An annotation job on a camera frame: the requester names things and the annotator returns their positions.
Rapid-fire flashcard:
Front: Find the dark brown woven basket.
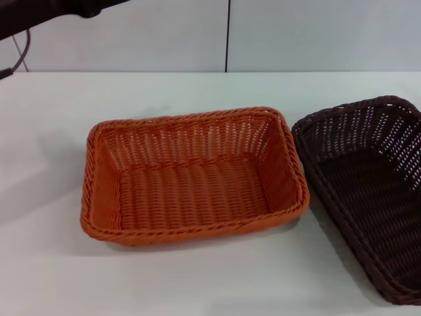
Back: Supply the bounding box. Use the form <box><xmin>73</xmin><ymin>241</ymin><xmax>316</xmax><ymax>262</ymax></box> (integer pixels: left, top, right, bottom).
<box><xmin>291</xmin><ymin>95</ymin><xmax>421</xmax><ymax>305</ymax></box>

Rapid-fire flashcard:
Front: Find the orange woven plastic basket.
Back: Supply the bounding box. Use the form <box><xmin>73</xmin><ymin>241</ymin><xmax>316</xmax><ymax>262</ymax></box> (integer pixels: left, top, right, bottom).
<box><xmin>80</xmin><ymin>105</ymin><xmax>310</xmax><ymax>248</ymax></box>

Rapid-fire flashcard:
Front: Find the grey left arm cable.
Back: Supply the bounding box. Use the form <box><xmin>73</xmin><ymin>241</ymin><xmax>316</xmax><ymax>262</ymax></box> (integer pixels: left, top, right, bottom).
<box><xmin>0</xmin><ymin>28</ymin><xmax>32</xmax><ymax>80</ymax></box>

